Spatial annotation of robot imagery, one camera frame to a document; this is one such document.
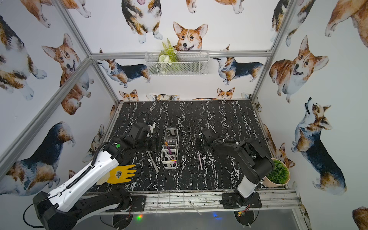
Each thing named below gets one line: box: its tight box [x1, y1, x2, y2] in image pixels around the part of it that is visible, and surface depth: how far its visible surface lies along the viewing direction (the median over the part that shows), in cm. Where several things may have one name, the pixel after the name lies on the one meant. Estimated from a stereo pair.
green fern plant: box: [158, 37, 179, 66], surface depth 85 cm
